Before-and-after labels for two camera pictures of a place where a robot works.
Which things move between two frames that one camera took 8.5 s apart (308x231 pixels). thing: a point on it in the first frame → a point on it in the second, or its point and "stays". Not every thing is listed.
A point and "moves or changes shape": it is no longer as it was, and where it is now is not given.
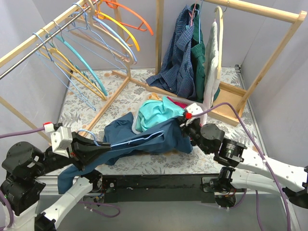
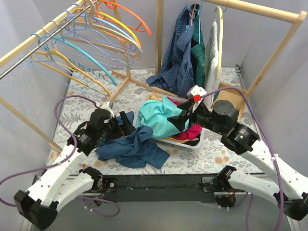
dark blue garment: x=125 y=142 moves or changes shape
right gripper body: x=189 y=130 → x=189 y=114
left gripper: x=75 y=149 → x=120 y=124
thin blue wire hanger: x=97 y=144 → x=131 y=63
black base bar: x=180 y=188 stays
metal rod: x=47 y=41 stays
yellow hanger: x=70 y=69 → x=65 y=72
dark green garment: x=198 y=57 stays
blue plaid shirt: x=177 y=74 stays
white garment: x=212 y=83 stays
